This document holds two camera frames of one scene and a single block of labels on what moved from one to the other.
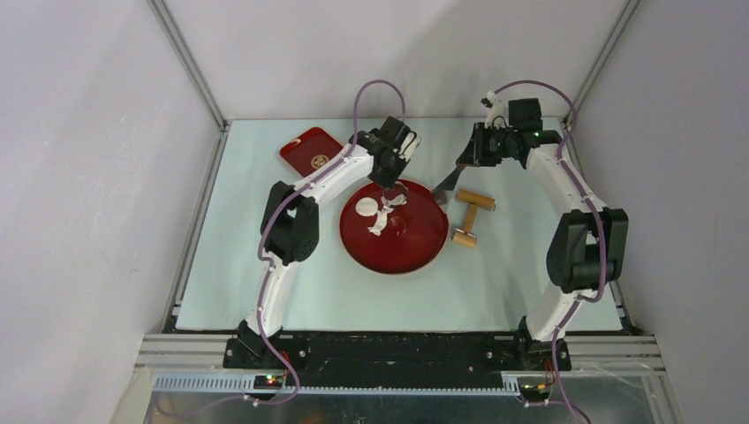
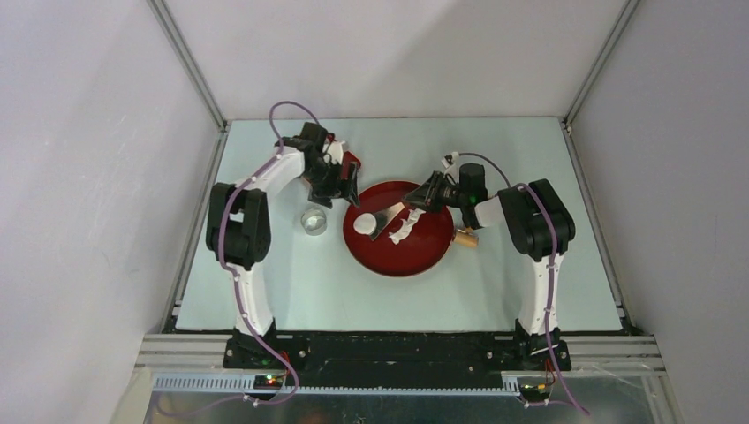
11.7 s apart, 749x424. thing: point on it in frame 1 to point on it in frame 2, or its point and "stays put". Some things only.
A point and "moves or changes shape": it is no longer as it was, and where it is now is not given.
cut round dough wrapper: x=366 y=207 to x=365 y=223
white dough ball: x=382 y=215 to x=412 y=217
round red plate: x=412 y=234 stays put
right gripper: x=475 y=153 to x=426 y=196
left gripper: x=388 y=181 to x=322 y=195
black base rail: x=401 y=356 stays put
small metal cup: x=396 y=195 moves or changes shape
